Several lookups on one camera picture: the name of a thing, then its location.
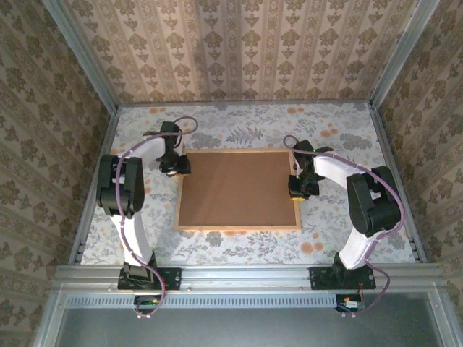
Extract brown fibreboard backing board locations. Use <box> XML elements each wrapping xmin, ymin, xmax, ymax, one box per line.
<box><xmin>179</xmin><ymin>151</ymin><xmax>298</xmax><ymax>227</ymax></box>

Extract light wooden picture frame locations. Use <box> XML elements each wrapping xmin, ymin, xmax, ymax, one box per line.
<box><xmin>174</xmin><ymin>147</ymin><xmax>302</xmax><ymax>232</ymax></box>

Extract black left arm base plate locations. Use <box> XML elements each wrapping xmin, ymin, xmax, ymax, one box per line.
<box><xmin>117</xmin><ymin>266</ymin><xmax>182</xmax><ymax>291</ymax></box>

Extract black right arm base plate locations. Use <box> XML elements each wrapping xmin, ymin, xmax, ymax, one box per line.
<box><xmin>309</xmin><ymin>266</ymin><xmax>377</xmax><ymax>291</ymax></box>

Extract aluminium enclosure post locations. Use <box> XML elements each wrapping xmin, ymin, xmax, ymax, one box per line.
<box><xmin>42</xmin><ymin>0</ymin><xmax>120</xmax><ymax>111</ymax></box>
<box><xmin>368</xmin><ymin>0</ymin><xmax>441</xmax><ymax>108</ymax></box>

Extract grey metal panel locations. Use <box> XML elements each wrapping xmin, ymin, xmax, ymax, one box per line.
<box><xmin>54</xmin><ymin>307</ymin><xmax>444</xmax><ymax>347</ymax></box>

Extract black connector board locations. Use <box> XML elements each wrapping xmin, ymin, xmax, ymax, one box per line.
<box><xmin>335</xmin><ymin>293</ymin><xmax>366</xmax><ymax>312</ymax></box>
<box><xmin>132</xmin><ymin>295</ymin><xmax>163</xmax><ymax>315</ymax></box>

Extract aluminium table side rail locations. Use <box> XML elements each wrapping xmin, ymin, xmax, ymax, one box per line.
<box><xmin>368</xmin><ymin>104</ymin><xmax>428</xmax><ymax>263</ymax></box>
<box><xmin>70</xmin><ymin>106</ymin><xmax>120</xmax><ymax>267</ymax></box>

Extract aluminium lower beam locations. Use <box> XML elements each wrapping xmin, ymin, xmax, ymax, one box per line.
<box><xmin>33</xmin><ymin>285</ymin><xmax>68</xmax><ymax>347</ymax></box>
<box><xmin>428</xmin><ymin>285</ymin><xmax>457</xmax><ymax>347</ymax></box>

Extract slotted grey cable duct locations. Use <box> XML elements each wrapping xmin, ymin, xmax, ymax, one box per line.
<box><xmin>64</xmin><ymin>291</ymin><xmax>438</xmax><ymax>309</ymax></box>

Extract aluminium mounting rail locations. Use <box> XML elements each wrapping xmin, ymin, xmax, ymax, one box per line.
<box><xmin>54</xmin><ymin>265</ymin><xmax>448</xmax><ymax>292</ymax></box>

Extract thin aluminium table rail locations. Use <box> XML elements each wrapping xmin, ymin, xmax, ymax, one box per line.
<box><xmin>115</xmin><ymin>100</ymin><xmax>373</xmax><ymax>107</ymax></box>

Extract floral print tablecloth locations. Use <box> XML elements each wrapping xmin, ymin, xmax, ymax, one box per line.
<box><xmin>80</xmin><ymin>103</ymin><xmax>417</xmax><ymax>267</ymax></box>

